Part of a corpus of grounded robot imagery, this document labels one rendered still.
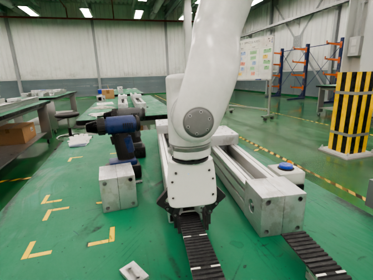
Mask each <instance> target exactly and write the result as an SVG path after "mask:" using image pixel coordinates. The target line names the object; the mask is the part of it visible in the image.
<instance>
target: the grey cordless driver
mask: <svg viewBox="0 0 373 280"><path fill-rule="evenodd" d="M127 115H133V116H134V117H135V115H137V116H139V119H140V121H141V119H143V120H145V108H143V107H142V108H140V107H131V108H119V109H112V110H111V111H109V112H105V113H103V116H97V118H98V117H104V119H106V117H114V116H127ZM128 134H129V135H131V137H132V141H133V145H134V149H135V151H134V155H135V157H136V158H145V157H146V151H145V144H144V143H142V140H141V138H140V136H141V132H140V130H139V131H138V132H137V131H135V132H132V133H128Z"/></svg>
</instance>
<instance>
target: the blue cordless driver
mask: <svg viewBox="0 0 373 280"><path fill-rule="evenodd" d="M81 129H86V131H87V133H96V134H98V135H99V136H102V135H105V134H106V133H107V134H108V135H112V136H110V140H111V142H112V145H114V146H115V150H116V153H117V158H110V159H109V163H106V164H105V166H110V165H114V164H122V163H129V162H130V163H131V165H132V168H133V171H134V174H135V178H140V177H142V169H141V165H140V163H139V161H138V159H136V157H135V155H134V151H135V149H134V145H133V141H132V137H131V135H129V134H128V133H132V132H135V131H137V132H138V131H139V130H140V119H139V116H137V115H135V117H134V116H133V115H127V116H114V117H106V119H103V118H97V119H96V121H92V122H89V123H86V125H85V127H81V128H77V130H81Z"/></svg>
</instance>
